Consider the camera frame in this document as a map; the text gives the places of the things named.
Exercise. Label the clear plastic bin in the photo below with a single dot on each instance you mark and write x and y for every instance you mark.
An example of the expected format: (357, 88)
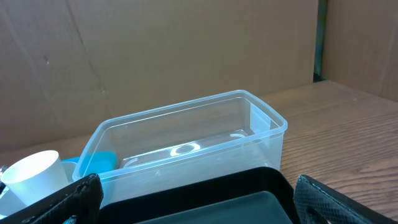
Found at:
(188, 142)

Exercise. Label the black plastic tray bin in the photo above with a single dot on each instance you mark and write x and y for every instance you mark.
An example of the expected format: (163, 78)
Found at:
(259, 195)

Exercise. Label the teal serving tray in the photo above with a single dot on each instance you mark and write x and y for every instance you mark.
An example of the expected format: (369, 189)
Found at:
(99, 162)

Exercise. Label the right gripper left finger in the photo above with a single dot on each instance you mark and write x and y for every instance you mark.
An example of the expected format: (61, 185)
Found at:
(79, 202)

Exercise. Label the grey metal saucer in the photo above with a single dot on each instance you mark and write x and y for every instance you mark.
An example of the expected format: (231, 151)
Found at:
(11, 204)

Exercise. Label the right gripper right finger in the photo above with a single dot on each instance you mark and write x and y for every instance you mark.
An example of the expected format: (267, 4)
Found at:
(315, 202)

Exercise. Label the white paper cup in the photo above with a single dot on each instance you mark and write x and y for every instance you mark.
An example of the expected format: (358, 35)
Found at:
(36, 176)

